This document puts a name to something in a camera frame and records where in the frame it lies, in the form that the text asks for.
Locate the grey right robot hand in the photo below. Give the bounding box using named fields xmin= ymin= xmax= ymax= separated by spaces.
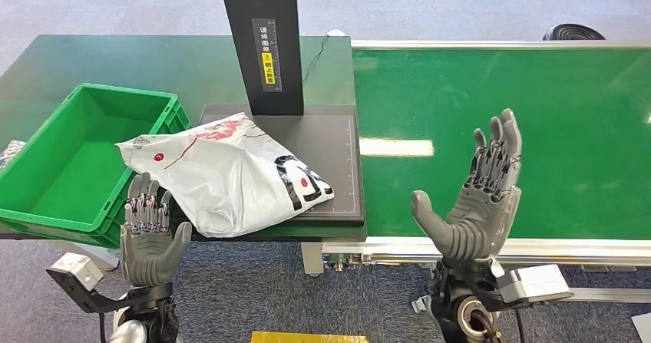
xmin=410 ymin=108 xmax=524 ymax=263

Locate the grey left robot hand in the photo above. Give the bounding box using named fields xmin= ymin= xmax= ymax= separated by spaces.
xmin=120 ymin=172 xmax=193 ymax=289

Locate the white plastic mailer package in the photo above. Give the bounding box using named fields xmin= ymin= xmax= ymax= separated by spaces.
xmin=115 ymin=112 xmax=336 ymax=239

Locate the aluminium conveyor stand beam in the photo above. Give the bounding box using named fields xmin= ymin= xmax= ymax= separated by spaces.
xmin=563 ymin=286 xmax=651 ymax=304

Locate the green conveyor belt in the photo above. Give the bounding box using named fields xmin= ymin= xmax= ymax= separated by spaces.
xmin=352 ymin=47 xmax=651 ymax=242

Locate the green plastic crate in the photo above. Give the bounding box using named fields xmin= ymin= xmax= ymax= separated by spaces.
xmin=0 ymin=82 xmax=192 ymax=251

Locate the crumpled clear plastic bag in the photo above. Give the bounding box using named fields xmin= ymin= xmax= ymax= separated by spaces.
xmin=0 ymin=140 xmax=27 ymax=170

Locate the yellow floor marking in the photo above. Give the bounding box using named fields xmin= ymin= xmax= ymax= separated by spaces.
xmin=249 ymin=331 xmax=370 ymax=343

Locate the grey flat floor plate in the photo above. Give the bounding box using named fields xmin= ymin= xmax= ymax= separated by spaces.
xmin=630 ymin=312 xmax=651 ymax=343

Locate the dark green table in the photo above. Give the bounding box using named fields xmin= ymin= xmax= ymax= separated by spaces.
xmin=0 ymin=35 xmax=368 ymax=244

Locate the black ribbed round object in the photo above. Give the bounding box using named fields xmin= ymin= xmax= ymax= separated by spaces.
xmin=541 ymin=23 xmax=607 ymax=42

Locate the black yellow column label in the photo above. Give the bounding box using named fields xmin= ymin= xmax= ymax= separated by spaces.
xmin=251 ymin=18 xmax=283 ymax=94

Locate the black scanner column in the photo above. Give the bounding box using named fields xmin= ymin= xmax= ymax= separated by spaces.
xmin=217 ymin=0 xmax=306 ymax=117

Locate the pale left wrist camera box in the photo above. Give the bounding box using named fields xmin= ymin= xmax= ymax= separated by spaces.
xmin=49 ymin=252 xmax=106 ymax=292

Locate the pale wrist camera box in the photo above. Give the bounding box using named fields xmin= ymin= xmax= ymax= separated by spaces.
xmin=500 ymin=264 xmax=572 ymax=304
xmin=49 ymin=252 xmax=106 ymax=292

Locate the black left camera bracket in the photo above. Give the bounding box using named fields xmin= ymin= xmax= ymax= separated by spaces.
xmin=45 ymin=269 xmax=174 ymax=315

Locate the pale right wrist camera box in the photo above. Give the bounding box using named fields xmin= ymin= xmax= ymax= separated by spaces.
xmin=500 ymin=264 xmax=572 ymax=304

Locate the aluminium conveyor support bracket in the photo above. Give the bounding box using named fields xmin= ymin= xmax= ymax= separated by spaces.
xmin=411 ymin=293 xmax=435 ymax=315

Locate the aluminium conveyor frame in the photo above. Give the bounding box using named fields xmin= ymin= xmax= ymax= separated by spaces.
xmin=322 ymin=39 xmax=651 ymax=274

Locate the black scanner base plate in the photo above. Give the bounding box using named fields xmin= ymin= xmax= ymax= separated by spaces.
xmin=195 ymin=104 xmax=367 ymax=228

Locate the thin black table cable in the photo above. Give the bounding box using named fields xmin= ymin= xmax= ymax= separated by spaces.
xmin=302 ymin=35 xmax=331 ymax=84

